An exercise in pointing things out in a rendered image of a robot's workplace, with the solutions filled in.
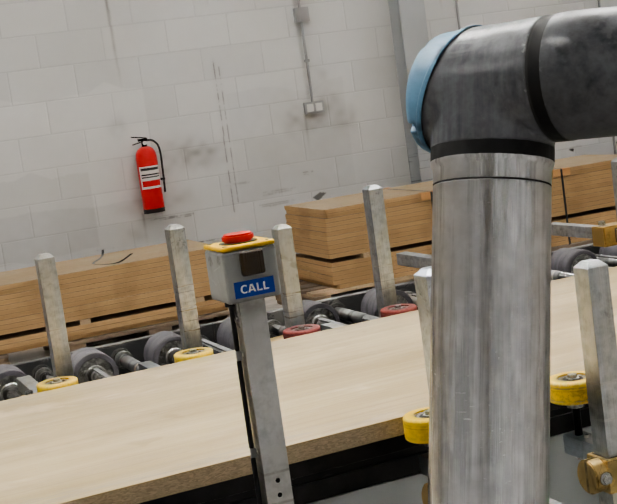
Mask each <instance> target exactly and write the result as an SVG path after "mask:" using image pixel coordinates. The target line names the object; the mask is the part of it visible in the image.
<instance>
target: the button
mask: <svg viewBox="0 0 617 504"><path fill-rule="evenodd" d="M253 237H254V234H253V232H251V231H239V232H232V233H227V234H224V235H223V237H221V239H222V242H224V243H225V244H231V243H240V242H245V241H249V240H252V238H253Z"/></svg>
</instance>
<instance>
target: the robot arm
mask: <svg viewBox="0 0 617 504"><path fill-rule="evenodd" d="M406 114H407V121H408V123H410V124H412V128H411V134H412V136H413V138H414V140H415V141H416V143H417V144H418V145H419V146H420V147H421V148H422V149H423V150H425V151H427V152H429V153H431V154H430V167H431V169H432V171H433V208H432V270H431V332H430V394H429V456H428V504H549V494H550V347H551V201H552V170H553V168H554V166H555V142H565V141H575V140H580V139H592V138H603V137H615V136H617V6H613V7H601V8H590V9H581V10H573V11H566V12H560V13H557V14H554V15H545V16H538V17H532V18H526V19H520V20H514V21H508V22H502V23H495V24H489V25H470V26H466V27H464V28H462V29H460V30H457V31H452V32H447V33H443V34H440V35H438V36H436V37H434V38H433V39H431V40H430V41H429V42H428V43H427V44H426V46H425V47H424V48H422V49H421V50H420V52H419V53H418V55H417V57H416V59H415V60H414V63H413V65H412V68H411V71H410V74H409V78H408V82H407V89H406Z"/></svg>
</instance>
